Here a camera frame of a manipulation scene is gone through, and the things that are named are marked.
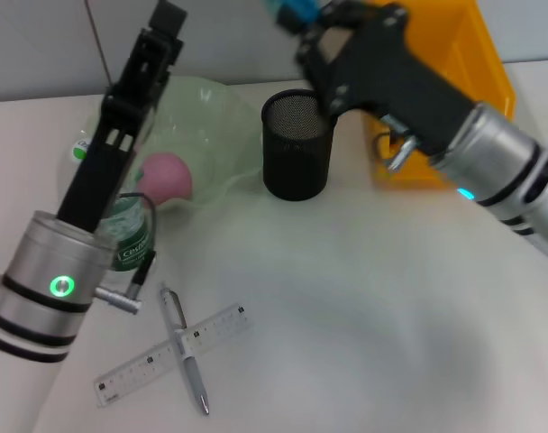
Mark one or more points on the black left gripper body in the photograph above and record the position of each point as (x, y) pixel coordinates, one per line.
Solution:
(103, 158)

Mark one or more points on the black mesh pen holder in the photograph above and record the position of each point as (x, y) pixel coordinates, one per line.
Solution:
(296, 158)

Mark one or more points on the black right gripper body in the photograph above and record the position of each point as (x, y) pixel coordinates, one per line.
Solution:
(391, 67)

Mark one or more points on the pink toy peach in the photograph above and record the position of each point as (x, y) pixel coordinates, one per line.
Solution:
(170, 180)

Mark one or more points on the yellow plastic bin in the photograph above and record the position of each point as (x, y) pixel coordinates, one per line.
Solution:
(472, 45)

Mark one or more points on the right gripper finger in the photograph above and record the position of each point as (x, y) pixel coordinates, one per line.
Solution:
(355, 4)
(301, 20)

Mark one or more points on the blue scissors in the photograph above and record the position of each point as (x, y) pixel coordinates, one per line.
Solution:
(296, 5)

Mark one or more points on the clear water bottle green label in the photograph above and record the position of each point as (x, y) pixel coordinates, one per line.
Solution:
(130, 252)

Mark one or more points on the silver ballpoint pen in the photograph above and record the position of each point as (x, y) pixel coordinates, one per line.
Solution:
(195, 374)

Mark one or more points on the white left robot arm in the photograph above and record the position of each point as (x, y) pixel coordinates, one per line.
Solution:
(44, 270)

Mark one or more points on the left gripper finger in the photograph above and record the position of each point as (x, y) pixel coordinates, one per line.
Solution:
(161, 40)

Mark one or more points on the green glass fruit bowl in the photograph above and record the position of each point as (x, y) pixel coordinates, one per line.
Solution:
(211, 135)

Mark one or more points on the transparent plastic ruler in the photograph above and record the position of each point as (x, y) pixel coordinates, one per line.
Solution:
(220, 322)

